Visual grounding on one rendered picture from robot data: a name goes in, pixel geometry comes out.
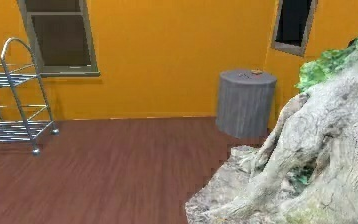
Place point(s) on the grey cylindrical side table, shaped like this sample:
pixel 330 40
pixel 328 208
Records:
pixel 245 105

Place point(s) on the small brown object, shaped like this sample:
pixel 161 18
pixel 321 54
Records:
pixel 256 71

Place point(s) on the grey gnarled tree plant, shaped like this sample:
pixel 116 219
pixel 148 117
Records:
pixel 313 150

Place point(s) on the narrow grey framed window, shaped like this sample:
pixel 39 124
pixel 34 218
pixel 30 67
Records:
pixel 293 21

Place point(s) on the silver metal rolling cart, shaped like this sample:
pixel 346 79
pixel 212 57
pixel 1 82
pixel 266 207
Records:
pixel 17 128

